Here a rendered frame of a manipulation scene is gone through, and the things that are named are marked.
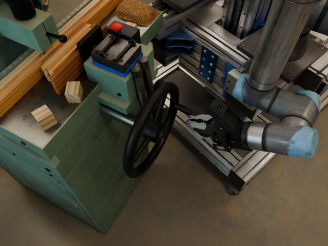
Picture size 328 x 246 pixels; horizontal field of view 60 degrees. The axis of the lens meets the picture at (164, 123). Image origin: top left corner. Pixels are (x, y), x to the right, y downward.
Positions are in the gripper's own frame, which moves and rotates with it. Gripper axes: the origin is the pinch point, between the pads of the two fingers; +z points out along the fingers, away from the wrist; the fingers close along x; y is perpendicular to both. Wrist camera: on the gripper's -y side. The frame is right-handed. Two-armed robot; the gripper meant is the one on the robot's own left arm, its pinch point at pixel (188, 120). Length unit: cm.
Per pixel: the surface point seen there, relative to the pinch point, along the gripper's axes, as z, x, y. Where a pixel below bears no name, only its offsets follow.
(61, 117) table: 14.9, -25.2, -22.8
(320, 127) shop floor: -10, 89, 90
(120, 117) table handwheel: 10.9, -13.2, -12.0
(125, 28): 7.6, 0.9, -31.8
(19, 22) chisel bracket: 20, -17, -45
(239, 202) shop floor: 12, 18, 80
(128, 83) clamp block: 3.3, -10.1, -22.2
